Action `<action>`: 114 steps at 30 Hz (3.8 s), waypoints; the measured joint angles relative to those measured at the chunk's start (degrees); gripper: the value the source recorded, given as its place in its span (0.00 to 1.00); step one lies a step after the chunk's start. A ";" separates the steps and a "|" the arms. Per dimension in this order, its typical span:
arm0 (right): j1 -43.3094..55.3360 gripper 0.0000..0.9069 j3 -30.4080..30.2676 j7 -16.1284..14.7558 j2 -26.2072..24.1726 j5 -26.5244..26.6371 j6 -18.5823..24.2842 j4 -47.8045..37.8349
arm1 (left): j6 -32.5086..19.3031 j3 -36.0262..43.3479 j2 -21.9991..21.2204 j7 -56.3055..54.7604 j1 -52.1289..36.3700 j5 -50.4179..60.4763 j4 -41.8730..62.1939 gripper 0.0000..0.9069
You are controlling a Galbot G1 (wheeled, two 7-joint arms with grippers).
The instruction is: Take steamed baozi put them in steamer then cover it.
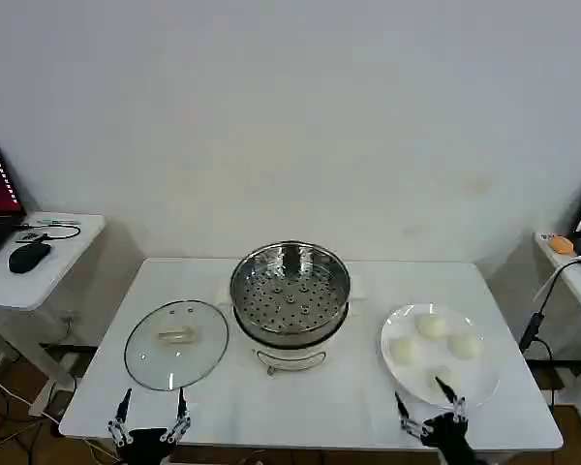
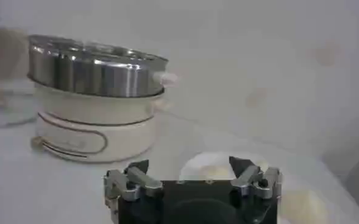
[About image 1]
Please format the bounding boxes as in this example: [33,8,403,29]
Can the floor cables bundle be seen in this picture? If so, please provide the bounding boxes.
[0,370,127,465]

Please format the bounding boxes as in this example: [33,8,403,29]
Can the white steamed bun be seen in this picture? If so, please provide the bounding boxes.
[414,312,448,338]
[425,364,454,389]
[388,336,424,366]
[446,332,482,361]

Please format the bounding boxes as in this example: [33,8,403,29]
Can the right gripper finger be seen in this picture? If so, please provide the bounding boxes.
[433,375,468,428]
[394,390,428,439]

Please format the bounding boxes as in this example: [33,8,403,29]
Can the orange computer mouse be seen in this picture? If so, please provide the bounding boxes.
[547,233,577,256]

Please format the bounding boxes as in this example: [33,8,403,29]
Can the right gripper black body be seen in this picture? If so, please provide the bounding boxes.
[421,412,478,465]

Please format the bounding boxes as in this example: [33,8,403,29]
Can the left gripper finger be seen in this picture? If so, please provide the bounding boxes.
[160,387,192,444]
[107,387,135,447]

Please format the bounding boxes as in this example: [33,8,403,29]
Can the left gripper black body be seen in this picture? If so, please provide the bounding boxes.
[115,427,176,465]

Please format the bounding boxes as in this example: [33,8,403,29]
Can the round glass pot lid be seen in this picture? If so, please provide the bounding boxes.
[123,298,230,392]

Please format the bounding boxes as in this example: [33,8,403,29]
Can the thin black laptop cable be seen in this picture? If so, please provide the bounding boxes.
[15,223,82,244]

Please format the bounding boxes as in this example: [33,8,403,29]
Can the white electric cooker pot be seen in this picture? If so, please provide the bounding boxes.
[215,275,370,377]

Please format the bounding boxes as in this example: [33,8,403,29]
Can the white round plate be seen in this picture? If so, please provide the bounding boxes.
[380,302,502,409]

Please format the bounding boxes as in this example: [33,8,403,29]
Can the black cable with inline adapter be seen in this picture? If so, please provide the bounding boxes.
[518,258,581,362]

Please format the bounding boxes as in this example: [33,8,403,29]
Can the white side table with mouse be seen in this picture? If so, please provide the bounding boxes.
[0,209,107,419]

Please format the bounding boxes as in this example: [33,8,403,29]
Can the steel perforated steamer basket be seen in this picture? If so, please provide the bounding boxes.
[229,239,352,335]

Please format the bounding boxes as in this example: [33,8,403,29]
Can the black computer mouse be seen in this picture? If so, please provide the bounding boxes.
[7,241,53,274]

